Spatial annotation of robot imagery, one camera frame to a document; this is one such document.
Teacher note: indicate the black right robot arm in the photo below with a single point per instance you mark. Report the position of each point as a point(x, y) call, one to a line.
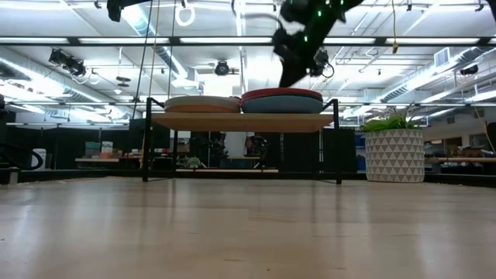
point(321, 15)

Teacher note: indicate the dark teal plate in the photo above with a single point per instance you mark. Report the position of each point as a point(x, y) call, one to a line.
point(282, 106)

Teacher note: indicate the black ceiling spotlight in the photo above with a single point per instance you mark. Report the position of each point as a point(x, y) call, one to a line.
point(69, 64)
point(222, 68)
point(324, 62)

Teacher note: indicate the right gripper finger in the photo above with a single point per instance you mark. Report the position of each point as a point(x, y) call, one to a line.
point(290, 75)

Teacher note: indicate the green leafy plant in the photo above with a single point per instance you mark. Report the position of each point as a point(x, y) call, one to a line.
point(387, 124)

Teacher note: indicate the white container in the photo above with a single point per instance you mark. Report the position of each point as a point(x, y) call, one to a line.
point(38, 157)

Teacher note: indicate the person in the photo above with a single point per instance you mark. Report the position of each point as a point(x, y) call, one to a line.
point(237, 143)

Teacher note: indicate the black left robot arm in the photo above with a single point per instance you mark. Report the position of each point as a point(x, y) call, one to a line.
point(124, 5)

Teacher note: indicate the peach plate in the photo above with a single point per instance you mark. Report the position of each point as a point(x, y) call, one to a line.
point(203, 109)

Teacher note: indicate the black overhead frame bar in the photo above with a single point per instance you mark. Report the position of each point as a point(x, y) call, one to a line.
point(155, 40)

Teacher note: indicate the small potted plant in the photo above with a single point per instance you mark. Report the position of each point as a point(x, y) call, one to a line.
point(192, 162)

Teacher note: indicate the white triangle-patterned plant pot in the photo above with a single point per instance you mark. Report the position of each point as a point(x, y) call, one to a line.
point(393, 155)

